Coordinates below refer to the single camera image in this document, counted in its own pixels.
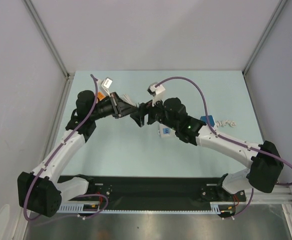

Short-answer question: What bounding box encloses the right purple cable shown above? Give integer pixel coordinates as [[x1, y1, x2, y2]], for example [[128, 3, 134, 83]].
[[155, 76, 292, 187]]

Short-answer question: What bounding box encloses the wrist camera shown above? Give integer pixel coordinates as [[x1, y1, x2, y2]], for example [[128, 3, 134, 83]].
[[97, 77, 113, 96], [147, 82, 165, 106]]

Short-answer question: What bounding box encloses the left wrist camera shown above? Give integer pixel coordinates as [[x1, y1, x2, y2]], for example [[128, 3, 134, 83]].
[[97, 77, 113, 96]]

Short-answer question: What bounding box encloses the white slotted cable duct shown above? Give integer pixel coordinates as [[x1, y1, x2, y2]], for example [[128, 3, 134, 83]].
[[58, 201, 239, 215]]

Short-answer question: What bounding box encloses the left aluminium frame post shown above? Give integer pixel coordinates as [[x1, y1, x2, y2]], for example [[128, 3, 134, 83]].
[[22, 0, 71, 79]]

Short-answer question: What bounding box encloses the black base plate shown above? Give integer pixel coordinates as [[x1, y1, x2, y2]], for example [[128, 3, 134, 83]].
[[58, 175, 251, 211]]

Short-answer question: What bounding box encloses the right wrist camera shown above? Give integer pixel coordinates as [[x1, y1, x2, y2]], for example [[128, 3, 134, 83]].
[[147, 82, 165, 106]]

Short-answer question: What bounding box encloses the white cord of orange strip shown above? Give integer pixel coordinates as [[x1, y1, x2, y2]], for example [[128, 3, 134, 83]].
[[122, 93, 139, 107]]

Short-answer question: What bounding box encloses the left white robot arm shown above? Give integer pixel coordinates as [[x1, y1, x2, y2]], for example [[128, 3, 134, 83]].
[[17, 90, 138, 220]]

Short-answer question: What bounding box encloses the aluminium frame post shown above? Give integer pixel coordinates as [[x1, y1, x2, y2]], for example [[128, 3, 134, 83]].
[[242, 0, 289, 76], [22, 0, 71, 79]]

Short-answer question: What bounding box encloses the right aluminium frame post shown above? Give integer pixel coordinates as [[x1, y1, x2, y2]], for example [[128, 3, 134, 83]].
[[242, 0, 289, 76]]

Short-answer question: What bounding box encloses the orange power strip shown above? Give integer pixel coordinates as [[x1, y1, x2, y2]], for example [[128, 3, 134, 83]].
[[97, 92, 105, 101]]

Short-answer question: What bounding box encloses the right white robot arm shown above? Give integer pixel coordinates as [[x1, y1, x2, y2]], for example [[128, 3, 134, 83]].
[[130, 97, 283, 201]]

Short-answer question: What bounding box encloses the white power strip cord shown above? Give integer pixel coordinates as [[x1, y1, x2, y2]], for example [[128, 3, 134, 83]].
[[215, 119, 237, 128]]

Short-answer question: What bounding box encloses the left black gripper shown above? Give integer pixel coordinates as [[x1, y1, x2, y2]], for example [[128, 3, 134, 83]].
[[90, 92, 138, 121]]

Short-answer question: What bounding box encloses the blue cube plug adapter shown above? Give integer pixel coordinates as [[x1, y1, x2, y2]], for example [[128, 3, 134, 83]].
[[200, 115, 215, 127]]

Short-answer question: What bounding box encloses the white colourful power strip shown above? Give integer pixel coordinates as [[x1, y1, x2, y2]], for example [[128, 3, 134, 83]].
[[158, 124, 176, 139]]

